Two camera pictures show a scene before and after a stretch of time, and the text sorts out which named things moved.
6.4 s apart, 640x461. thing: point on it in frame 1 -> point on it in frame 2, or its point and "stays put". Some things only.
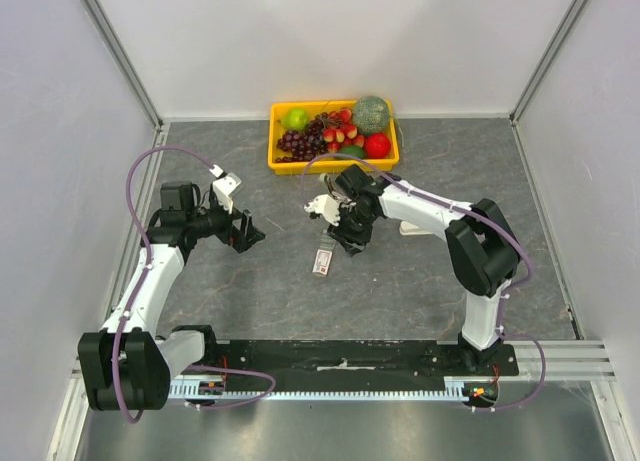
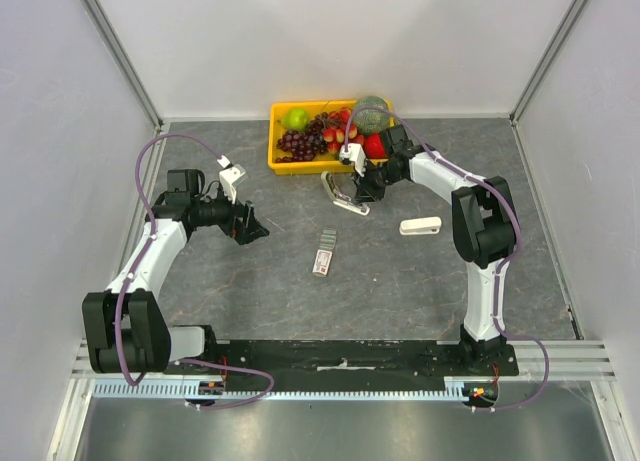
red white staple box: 323,257 stays put
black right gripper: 348,233 -> 363,187
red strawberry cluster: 342,131 stays put
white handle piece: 408,228 stays put
